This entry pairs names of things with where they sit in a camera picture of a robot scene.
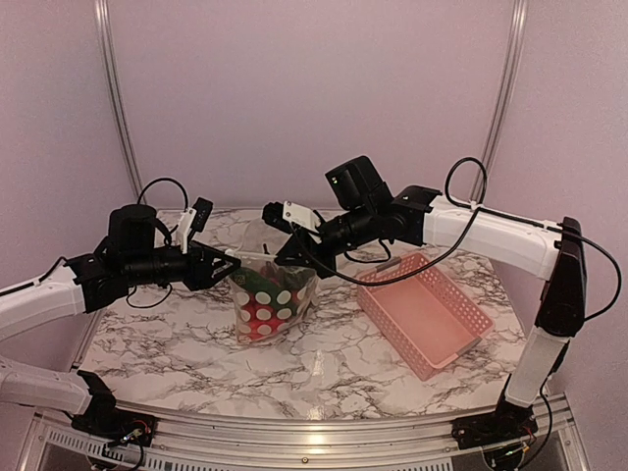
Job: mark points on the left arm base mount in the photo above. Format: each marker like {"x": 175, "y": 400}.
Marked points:
{"x": 103, "y": 418}

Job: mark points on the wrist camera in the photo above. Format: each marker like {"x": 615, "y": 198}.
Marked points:
{"x": 192, "y": 221}
{"x": 285, "y": 216}

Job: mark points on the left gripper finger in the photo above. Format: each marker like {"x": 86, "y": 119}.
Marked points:
{"x": 211, "y": 274}
{"x": 208, "y": 253}

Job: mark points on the dark green cucumber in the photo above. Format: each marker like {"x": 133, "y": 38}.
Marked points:
{"x": 263, "y": 291}

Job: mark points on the right aluminium frame post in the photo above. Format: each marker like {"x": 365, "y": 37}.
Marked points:
{"x": 510, "y": 68}

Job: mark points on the bunch of red strawberries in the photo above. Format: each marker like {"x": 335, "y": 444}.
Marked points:
{"x": 270, "y": 270}

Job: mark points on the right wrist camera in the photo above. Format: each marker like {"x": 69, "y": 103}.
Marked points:
{"x": 285, "y": 216}

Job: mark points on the left aluminium frame post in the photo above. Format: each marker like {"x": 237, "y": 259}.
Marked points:
{"x": 106, "y": 40}

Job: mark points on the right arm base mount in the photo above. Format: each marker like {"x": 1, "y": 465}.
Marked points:
{"x": 506, "y": 422}

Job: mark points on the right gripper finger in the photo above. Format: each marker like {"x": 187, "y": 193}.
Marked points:
{"x": 289, "y": 258}
{"x": 297, "y": 247}

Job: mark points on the pink plastic basket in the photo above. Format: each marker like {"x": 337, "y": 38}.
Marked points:
{"x": 428, "y": 320}

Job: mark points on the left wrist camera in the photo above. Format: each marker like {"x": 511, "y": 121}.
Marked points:
{"x": 192, "y": 221}

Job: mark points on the front aluminium rail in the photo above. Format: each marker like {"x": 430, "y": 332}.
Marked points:
{"x": 194, "y": 441}

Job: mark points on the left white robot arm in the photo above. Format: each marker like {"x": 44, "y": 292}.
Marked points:
{"x": 72, "y": 287}

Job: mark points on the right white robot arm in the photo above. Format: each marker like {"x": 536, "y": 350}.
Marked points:
{"x": 552, "y": 252}

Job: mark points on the aluminium frame post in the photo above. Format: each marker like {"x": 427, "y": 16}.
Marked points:
{"x": 106, "y": 40}
{"x": 510, "y": 68}

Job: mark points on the clear zip top bag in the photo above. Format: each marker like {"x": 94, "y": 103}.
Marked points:
{"x": 251, "y": 256}

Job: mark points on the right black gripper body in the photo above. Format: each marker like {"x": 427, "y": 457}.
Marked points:
{"x": 360, "y": 229}

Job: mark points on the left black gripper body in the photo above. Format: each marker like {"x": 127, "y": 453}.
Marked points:
{"x": 142, "y": 269}

